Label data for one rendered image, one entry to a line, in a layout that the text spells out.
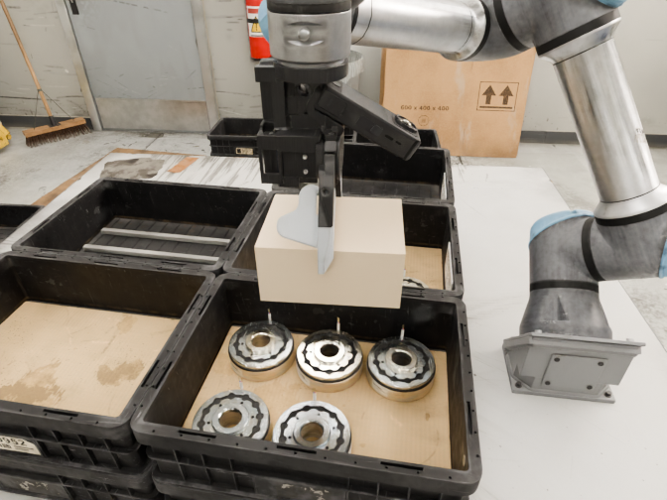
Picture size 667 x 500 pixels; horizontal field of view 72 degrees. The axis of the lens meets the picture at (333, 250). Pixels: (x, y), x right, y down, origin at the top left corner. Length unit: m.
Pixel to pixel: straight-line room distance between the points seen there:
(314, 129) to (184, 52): 3.49
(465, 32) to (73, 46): 3.75
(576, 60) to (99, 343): 0.87
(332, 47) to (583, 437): 0.74
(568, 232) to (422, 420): 0.43
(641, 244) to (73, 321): 0.95
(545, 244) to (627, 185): 0.17
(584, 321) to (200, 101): 3.52
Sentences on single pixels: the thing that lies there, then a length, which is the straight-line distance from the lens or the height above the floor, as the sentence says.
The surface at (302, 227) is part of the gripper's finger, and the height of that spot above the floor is 1.15.
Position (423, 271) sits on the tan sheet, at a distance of 0.95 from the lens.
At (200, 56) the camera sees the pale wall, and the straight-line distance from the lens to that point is 3.89.
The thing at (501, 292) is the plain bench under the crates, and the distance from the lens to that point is 1.15.
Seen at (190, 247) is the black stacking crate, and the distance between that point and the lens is 1.05.
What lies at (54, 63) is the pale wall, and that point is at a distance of 4.50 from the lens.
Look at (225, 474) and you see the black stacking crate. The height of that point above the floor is 0.85.
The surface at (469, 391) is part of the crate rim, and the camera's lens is 0.62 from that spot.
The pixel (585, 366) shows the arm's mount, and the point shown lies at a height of 0.79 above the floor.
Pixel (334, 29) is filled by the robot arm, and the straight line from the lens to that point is 0.44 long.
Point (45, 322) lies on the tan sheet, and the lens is 0.96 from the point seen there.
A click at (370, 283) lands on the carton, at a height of 1.08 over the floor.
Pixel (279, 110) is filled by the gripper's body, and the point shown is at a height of 1.25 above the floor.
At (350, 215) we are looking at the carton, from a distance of 0.55.
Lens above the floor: 1.40
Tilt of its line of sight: 35 degrees down
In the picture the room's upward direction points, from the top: straight up
